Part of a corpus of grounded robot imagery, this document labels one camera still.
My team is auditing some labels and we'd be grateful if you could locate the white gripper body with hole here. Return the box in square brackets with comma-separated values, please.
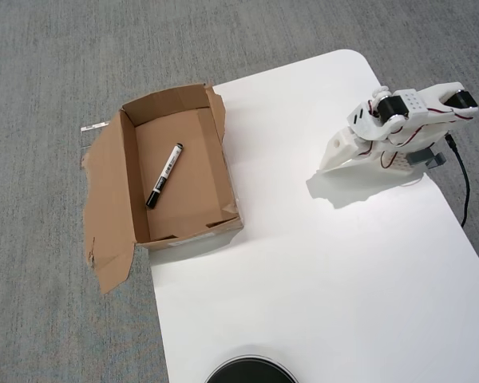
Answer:
[329, 127, 368, 158]

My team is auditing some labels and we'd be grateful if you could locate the open brown cardboard box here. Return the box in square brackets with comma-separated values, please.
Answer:
[81, 82, 246, 295]

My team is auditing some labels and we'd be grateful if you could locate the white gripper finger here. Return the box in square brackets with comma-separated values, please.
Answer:
[318, 148, 350, 173]
[323, 158, 380, 174]

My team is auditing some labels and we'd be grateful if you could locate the black power cable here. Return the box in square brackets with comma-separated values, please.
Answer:
[445, 133, 471, 228]

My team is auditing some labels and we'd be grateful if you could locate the black round disc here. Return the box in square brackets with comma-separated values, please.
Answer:
[204, 353, 300, 383]

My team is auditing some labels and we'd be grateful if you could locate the white marker pen black cap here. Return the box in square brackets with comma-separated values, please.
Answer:
[145, 142, 185, 210]

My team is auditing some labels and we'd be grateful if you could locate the grey table clamp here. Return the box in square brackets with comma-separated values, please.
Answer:
[407, 149, 447, 172]

